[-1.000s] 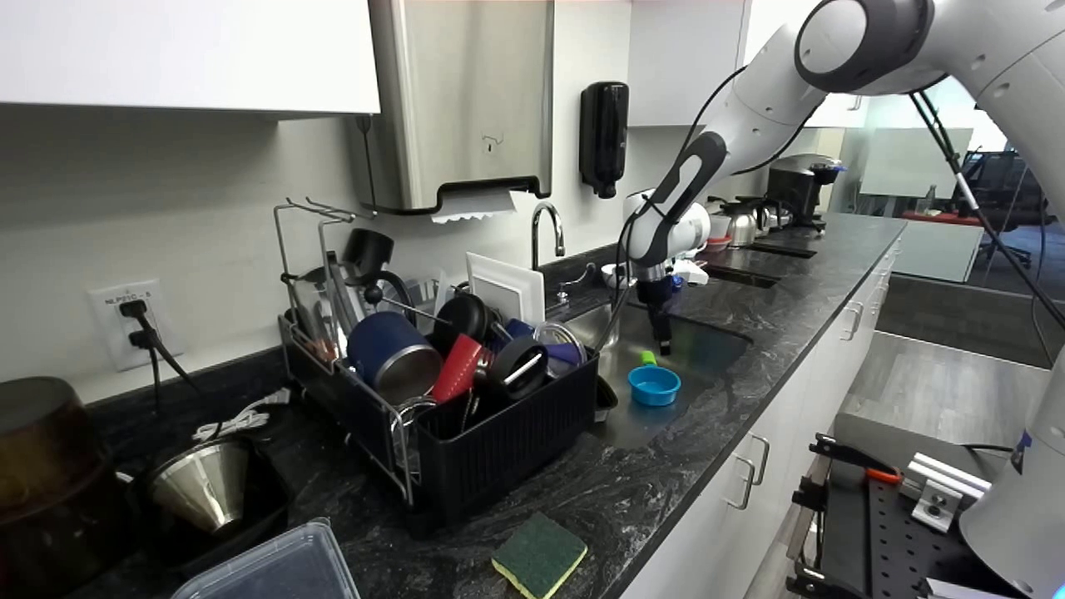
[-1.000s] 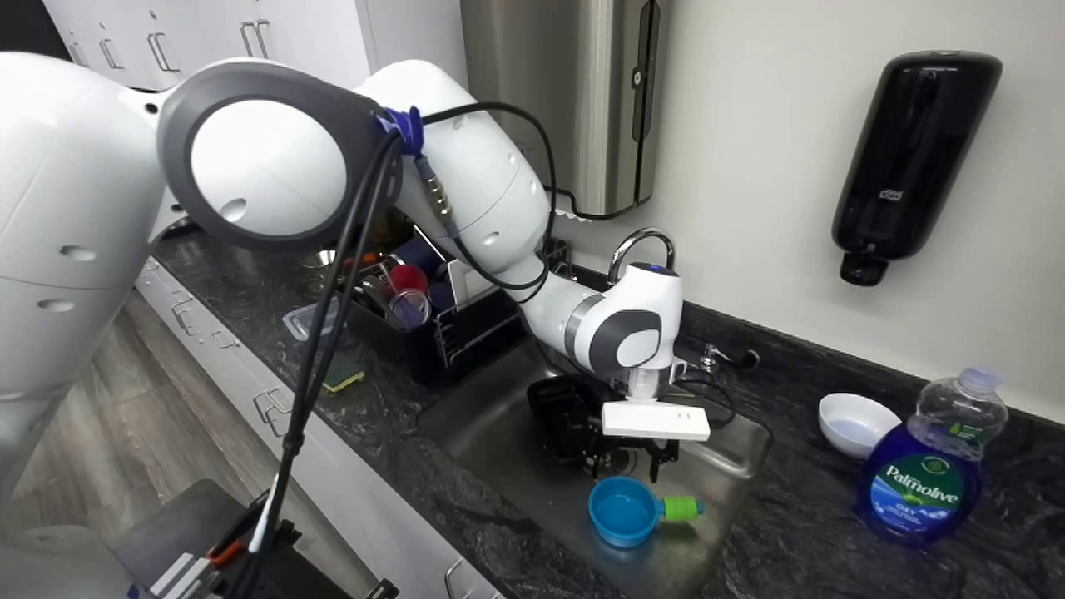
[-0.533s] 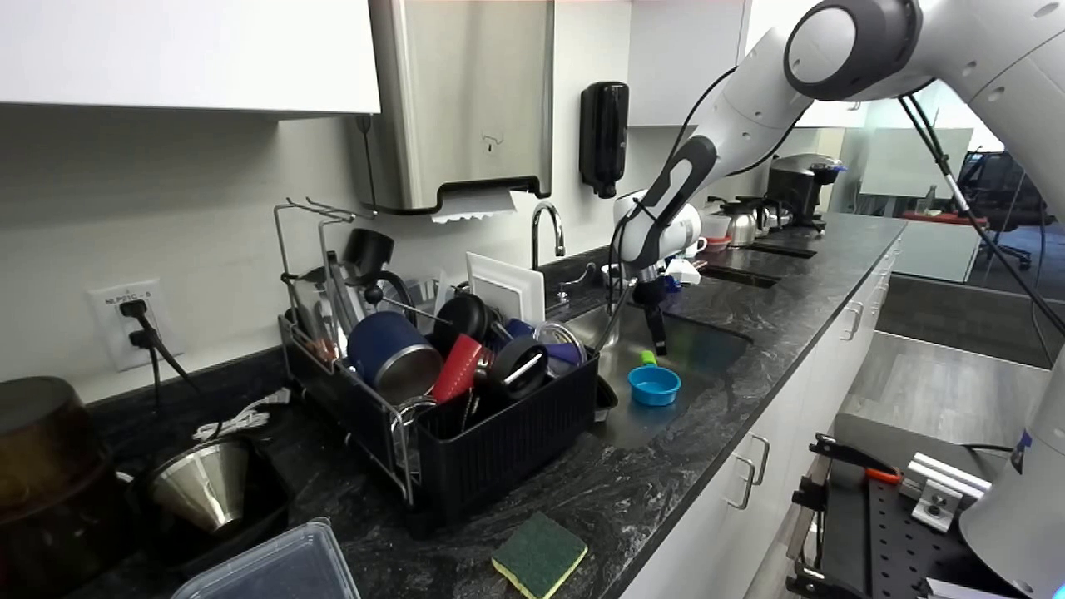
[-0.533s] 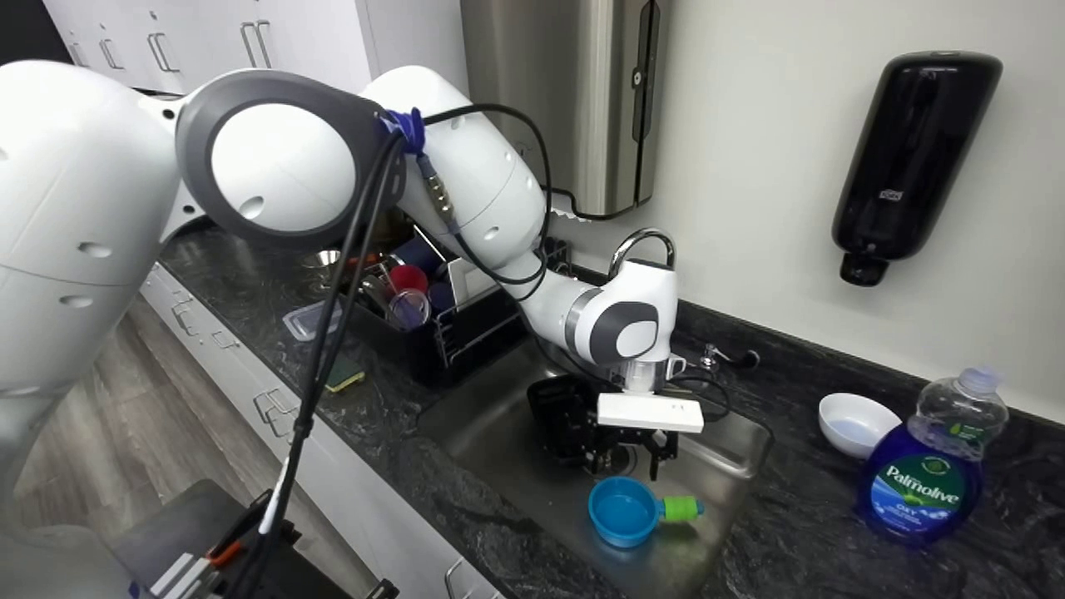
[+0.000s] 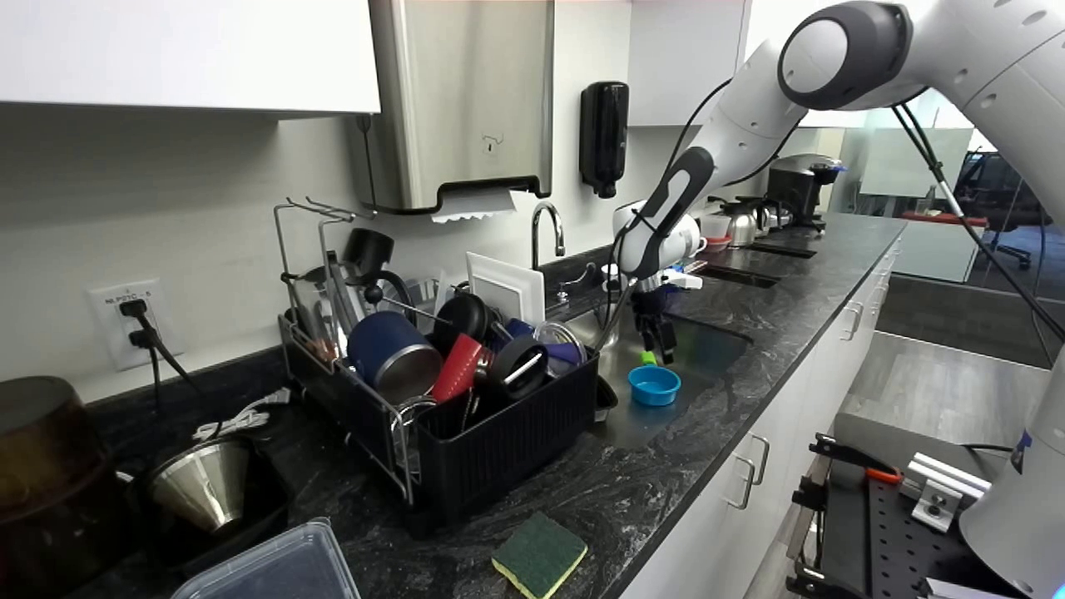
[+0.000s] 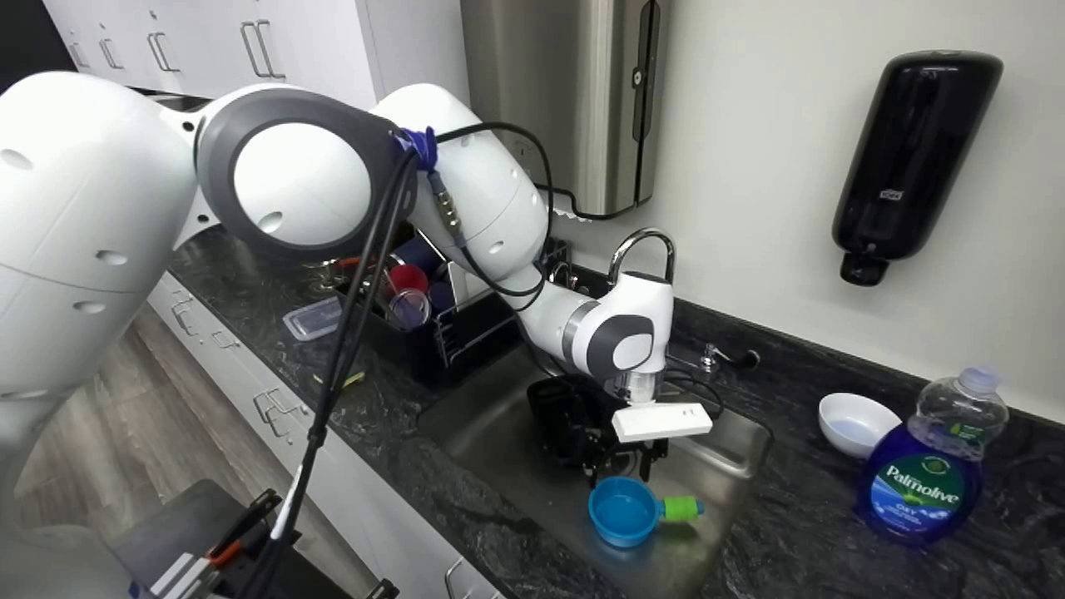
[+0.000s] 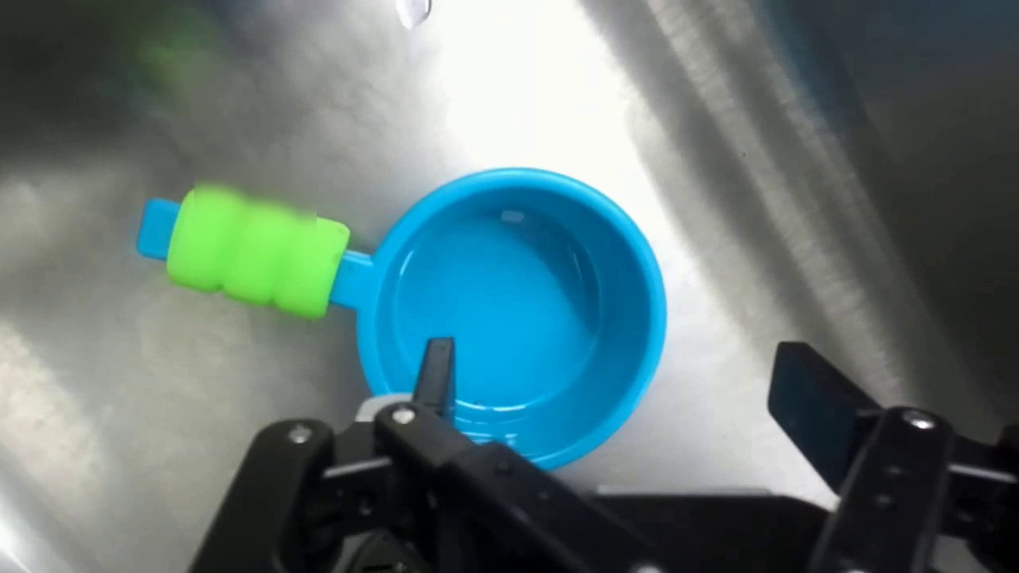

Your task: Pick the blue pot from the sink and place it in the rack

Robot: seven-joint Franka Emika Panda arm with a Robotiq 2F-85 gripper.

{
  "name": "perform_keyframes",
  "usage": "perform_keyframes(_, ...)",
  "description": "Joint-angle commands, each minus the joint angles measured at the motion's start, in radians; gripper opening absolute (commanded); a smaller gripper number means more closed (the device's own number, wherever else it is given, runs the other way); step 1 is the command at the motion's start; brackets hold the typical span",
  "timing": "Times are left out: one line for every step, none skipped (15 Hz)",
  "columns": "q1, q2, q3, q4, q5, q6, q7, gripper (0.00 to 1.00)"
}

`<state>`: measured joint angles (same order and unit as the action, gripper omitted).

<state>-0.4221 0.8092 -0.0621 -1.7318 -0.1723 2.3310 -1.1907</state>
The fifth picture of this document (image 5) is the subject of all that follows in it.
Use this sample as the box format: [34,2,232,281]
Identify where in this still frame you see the stainless steel sink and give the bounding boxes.
[559,296,757,451]

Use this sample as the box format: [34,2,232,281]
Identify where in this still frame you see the black dish rack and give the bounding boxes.
[272,195,609,525]

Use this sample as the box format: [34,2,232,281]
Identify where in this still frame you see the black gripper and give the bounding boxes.
[631,281,682,366]

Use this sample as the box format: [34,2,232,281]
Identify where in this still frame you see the steel paper towel dispenser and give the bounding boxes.
[368,0,559,225]

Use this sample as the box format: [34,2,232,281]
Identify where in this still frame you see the black office chair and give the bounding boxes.
[954,147,1057,277]

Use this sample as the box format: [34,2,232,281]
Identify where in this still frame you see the white base cabinets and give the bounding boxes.
[620,241,902,599]

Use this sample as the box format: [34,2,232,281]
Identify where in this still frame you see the steel cone funnel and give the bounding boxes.
[147,432,255,533]

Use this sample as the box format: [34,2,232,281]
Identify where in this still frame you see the white wall outlet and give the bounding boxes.
[87,277,165,366]

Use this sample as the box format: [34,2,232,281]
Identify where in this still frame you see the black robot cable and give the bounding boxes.
[889,101,1065,341]

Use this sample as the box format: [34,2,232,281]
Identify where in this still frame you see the white crumpled wrapper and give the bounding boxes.
[189,382,291,441]

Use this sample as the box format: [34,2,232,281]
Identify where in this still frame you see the green yellow sponge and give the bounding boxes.
[489,509,593,599]

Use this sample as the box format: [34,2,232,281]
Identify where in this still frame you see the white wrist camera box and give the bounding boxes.
[635,261,710,296]

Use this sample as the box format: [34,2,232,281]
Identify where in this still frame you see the clear purple glass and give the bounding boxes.
[531,315,588,377]

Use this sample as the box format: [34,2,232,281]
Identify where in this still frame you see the black round cup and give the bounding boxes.
[487,332,553,398]

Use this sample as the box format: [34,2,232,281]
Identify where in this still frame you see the black coffee machine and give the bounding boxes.
[763,149,845,237]

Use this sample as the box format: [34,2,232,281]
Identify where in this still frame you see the black orange handled tool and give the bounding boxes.
[808,432,909,488]

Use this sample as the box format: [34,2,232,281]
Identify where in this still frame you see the blue toy pot green handle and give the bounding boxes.
[627,349,684,412]

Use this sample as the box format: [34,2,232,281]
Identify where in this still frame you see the black mug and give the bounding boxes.
[428,288,491,346]

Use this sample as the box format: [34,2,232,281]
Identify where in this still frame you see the black breadboard table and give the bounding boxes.
[784,429,1003,599]

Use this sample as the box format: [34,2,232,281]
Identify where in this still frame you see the black power plug cable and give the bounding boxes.
[117,291,193,386]

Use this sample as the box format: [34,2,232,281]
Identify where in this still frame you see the small white red cup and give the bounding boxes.
[701,209,737,251]

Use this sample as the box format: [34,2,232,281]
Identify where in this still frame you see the black wall soap dispenser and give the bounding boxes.
[578,78,631,204]

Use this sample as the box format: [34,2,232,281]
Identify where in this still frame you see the white cutting board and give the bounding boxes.
[461,249,550,327]

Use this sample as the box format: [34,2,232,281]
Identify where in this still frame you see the clear plastic food container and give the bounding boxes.
[164,512,365,599]

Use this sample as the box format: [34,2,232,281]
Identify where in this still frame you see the white wall cabinet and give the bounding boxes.
[0,0,386,113]

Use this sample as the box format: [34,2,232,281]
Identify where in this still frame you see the silver metal bracket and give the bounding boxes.
[902,447,995,535]

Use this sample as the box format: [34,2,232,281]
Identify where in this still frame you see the chrome faucet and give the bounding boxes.
[528,199,571,277]

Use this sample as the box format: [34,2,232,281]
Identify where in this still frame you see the navy blue tumbler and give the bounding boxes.
[346,306,446,407]

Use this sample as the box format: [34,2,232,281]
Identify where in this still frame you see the white board panel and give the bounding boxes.
[859,129,974,206]

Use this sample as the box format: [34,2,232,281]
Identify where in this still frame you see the dark round cooker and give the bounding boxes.
[0,371,127,599]

